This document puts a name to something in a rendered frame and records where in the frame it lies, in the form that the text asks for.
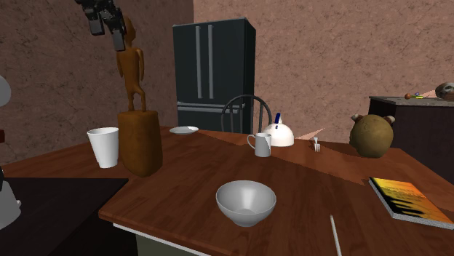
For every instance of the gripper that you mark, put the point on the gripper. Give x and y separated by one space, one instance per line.
97 3

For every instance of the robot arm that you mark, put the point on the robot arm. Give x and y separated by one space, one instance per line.
6 212

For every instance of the brown wooden figure statue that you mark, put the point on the brown wooden figure statue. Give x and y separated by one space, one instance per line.
140 141

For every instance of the white tall cup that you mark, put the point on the white tall cup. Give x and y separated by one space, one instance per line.
104 147

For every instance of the black refrigerator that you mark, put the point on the black refrigerator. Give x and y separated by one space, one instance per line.
227 64

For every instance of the small white plate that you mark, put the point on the small white plate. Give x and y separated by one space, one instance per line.
183 130

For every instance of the black chair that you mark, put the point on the black chair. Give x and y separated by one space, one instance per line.
230 110

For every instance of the black robot stand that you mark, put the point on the black robot stand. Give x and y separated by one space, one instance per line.
53 212

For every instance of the grey mug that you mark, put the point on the grey mug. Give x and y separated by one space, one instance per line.
263 145

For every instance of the white bowl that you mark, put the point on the white bowl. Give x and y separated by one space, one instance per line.
245 202

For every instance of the white fork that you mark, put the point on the white fork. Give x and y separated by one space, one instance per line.
316 144

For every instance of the brown wooden table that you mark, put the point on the brown wooden table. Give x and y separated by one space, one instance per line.
305 184

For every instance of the brown round pot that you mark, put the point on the brown round pot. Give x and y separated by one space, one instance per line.
370 136

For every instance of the thin white stick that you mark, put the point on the thin white stick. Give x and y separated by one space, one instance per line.
335 235

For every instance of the dark cabinet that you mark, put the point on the dark cabinet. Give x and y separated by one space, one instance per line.
418 131

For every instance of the orange and black book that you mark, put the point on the orange and black book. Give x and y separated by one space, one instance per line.
408 200

